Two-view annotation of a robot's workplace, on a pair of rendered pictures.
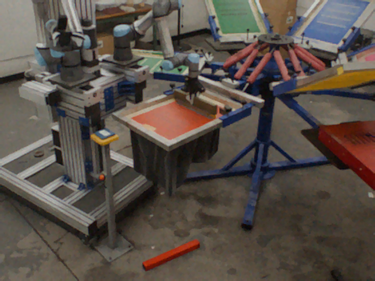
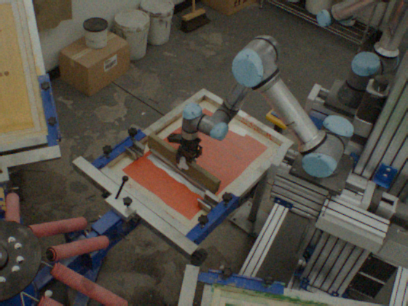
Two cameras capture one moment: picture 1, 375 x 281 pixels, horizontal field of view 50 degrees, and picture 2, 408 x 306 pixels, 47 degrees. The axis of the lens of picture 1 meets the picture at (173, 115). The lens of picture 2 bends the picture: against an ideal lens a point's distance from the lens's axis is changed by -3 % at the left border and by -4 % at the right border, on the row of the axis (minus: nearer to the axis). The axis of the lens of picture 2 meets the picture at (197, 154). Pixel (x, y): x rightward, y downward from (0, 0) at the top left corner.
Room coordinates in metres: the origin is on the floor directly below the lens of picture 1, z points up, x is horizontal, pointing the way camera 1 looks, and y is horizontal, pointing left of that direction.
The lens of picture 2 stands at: (4.04, -0.42, 2.64)
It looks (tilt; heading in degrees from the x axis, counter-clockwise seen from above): 46 degrees down; 167
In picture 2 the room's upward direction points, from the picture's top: 8 degrees clockwise
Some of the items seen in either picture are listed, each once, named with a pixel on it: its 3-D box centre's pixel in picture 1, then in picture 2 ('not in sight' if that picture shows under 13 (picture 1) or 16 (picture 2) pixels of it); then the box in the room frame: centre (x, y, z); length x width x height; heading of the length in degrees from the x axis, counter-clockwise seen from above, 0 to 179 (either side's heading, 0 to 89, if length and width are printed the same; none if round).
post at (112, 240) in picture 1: (109, 195); (265, 173); (2.20, 0.44, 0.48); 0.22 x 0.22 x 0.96; 43
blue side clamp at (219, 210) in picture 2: (179, 91); (213, 218); (2.87, -0.04, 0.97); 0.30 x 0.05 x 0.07; 133
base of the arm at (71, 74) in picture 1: (71, 69); (355, 89); (2.43, 0.66, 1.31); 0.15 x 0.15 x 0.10
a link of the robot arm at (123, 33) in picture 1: (122, 35); (334, 135); (2.84, 0.38, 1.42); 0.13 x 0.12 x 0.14; 142
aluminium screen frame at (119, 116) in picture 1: (182, 112); (198, 156); (2.50, -0.06, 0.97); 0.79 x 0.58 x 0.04; 133
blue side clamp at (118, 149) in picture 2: (235, 115); (120, 151); (2.46, -0.42, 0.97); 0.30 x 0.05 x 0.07; 133
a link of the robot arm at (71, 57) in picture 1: (68, 52); (364, 69); (2.42, 0.67, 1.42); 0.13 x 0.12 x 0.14; 120
